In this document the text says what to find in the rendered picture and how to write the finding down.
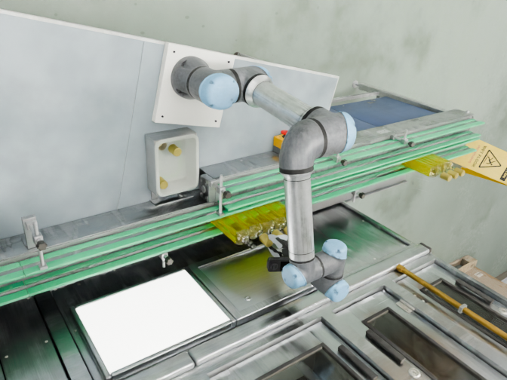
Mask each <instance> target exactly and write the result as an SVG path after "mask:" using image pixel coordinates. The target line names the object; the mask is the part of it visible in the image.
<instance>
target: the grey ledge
mask: <svg viewBox="0 0 507 380"><path fill-rule="evenodd" d="M405 179H406V174H404V175H402V176H398V177H395V178H393V179H389V180H386V181H384V182H379V183H377V184H374V185H370V186H368V187H365V188H361V189H359V192H360V193H362V192H363V193H365V195H366V196H368V195H371V194H374V193H377V192H381V191H383V190H386V189H388V188H392V187H395V186H397V185H400V184H403V183H406V182H407V181H406V180H405ZM366 196H365V197H366ZM352 199H353V194H352V193H351V192H349V193H347V194H344V195H340V196H337V197H335V198H331V199H328V200H326V201H322V202H319V203H316V204H313V205H312V212H314V211H316V210H320V209H322V208H325V207H329V206H331V205H334V204H338V203H340V202H343V201H345V202H346V203H348V202H350V201H352Z"/></svg>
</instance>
